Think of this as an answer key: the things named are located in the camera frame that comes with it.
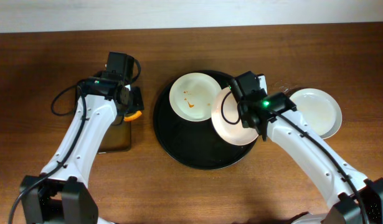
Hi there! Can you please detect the orange sponge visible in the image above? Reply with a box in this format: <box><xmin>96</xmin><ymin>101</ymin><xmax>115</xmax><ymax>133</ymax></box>
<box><xmin>123</xmin><ymin>111</ymin><xmax>142</xmax><ymax>122</ymax></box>

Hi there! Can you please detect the white plate bottom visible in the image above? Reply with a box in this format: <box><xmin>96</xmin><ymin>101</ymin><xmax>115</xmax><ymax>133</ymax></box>
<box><xmin>211</xmin><ymin>87</ymin><xmax>258</xmax><ymax>146</ymax></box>

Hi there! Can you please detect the white plate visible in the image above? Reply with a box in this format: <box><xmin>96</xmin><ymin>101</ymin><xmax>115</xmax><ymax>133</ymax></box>
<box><xmin>169</xmin><ymin>72</ymin><xmax>222</xmax><ymax>122</ymax></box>
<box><xmin>211</xmin><ymin>87</ymin><xmax>258</xmax><ymax>146</ymax></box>

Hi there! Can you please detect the white plate top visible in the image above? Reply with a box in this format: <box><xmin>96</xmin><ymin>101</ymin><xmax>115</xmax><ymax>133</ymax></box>
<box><xmin>169</xmin><ymin>72</ymin><xmax>222</xmax><ymax>122</ymax></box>

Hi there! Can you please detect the pale green plate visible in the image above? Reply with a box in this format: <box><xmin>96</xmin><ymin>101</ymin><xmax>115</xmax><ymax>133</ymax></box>
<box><xmin>290</xmin><ymin>88</ymin><xmax>343</xmax><ymax>139</ymax></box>

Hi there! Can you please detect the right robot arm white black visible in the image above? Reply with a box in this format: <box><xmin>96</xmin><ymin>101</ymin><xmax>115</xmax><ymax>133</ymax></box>
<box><xmin>228</xmin><ymin>72</ymin><xmax>383</xmax><ymax>224</ymax></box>

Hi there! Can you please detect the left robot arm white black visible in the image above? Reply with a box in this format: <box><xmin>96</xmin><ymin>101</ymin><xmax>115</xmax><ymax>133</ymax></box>
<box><xmin>7</xmin><ymin>52</ymin><xmax>144</xmax><ymax>223</ymax></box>

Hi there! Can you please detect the black rectangular tray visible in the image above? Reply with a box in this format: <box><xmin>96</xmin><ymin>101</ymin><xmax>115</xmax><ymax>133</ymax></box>
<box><xmin>78</xmin><ymin>77</ymin><xmax>133</xmax><ymax>154</ymax></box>

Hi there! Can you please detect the round black tray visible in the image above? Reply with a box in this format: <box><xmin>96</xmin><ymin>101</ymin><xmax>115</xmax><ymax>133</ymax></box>
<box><xmin>153</xmin><ymin>80</ymin><xmax>257</xmax><ymax>170</ymax></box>

